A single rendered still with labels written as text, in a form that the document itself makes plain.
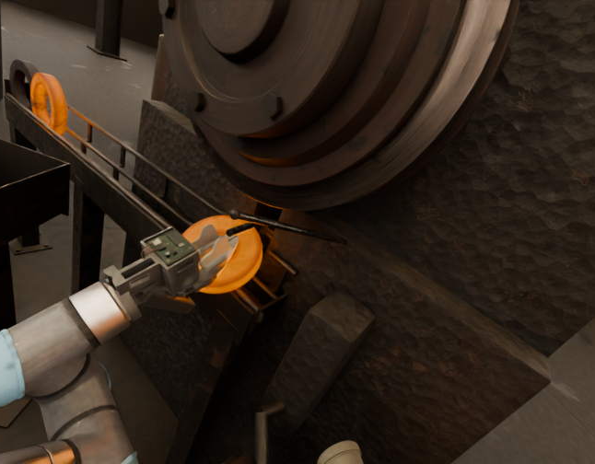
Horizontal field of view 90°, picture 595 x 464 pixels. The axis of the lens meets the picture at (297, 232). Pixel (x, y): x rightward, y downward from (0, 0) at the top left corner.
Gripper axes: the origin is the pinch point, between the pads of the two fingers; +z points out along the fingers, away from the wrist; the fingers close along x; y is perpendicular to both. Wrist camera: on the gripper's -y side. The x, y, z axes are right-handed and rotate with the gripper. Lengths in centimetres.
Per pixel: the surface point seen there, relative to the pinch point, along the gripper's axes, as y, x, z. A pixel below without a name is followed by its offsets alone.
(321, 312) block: 3.9, -21.7, -1.3
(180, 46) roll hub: 30.0, 7.8, -0.8
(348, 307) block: 2.3, -23.7, 3.3
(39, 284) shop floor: -69, 83, -32
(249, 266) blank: -0.1, -6.2, -1.3
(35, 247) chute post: -71, 106, -26
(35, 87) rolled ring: -3, 94, -2
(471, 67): 35.0, -22.9, 10.1
